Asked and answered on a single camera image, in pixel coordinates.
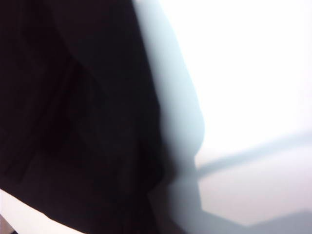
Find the black polo shirt green logo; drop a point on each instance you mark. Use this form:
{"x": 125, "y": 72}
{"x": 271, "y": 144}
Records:
{"x": 73, "y": 109}

